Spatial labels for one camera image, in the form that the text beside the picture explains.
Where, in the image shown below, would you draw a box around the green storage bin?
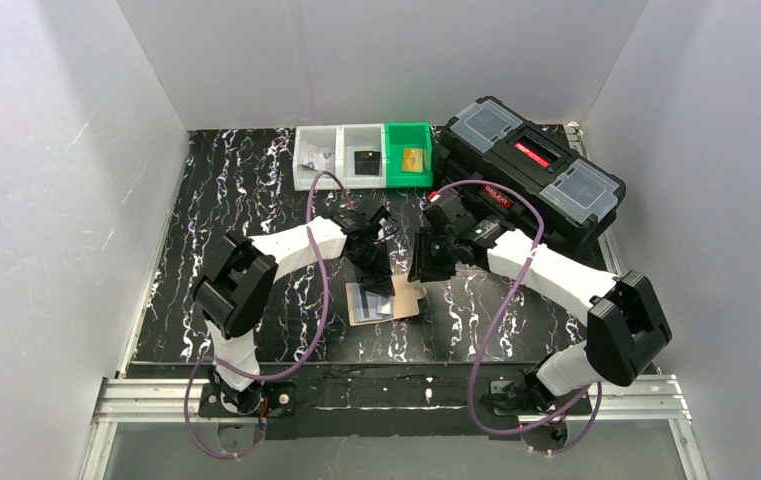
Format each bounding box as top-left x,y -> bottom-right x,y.
384,122 -> 433,188

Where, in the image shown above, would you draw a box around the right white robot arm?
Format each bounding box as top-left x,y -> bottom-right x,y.
409,191 -> 672,409

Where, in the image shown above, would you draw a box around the beige leather card holder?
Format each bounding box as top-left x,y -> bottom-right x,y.
346,274 -> 426,326

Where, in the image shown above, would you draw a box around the aluminium frame rail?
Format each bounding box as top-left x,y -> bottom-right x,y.
80,365 -> 708,479

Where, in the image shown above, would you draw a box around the black card in bin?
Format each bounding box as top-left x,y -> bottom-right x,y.
354,150 -> 382,176

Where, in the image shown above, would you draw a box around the white storage bin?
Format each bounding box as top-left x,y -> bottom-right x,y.
292,125 -> 339,191
338,124 -> 386,190

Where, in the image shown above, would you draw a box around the gold card in bin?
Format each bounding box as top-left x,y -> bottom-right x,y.
401,147 -> 425,174

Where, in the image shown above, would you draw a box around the silver cards in bin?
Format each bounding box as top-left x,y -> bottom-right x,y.
301,144 -> 336,173

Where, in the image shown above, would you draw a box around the middle white storage bin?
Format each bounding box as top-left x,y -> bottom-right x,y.
338,124 -> 386,190

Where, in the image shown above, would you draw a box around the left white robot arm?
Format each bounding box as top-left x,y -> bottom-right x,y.
193,206 -> 394,394

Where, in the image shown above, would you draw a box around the black plastic toolbox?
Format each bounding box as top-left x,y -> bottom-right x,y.
431,96 -> 626,256

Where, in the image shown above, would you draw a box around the left white storage bin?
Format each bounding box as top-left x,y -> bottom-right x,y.
292,125 -> 339,191

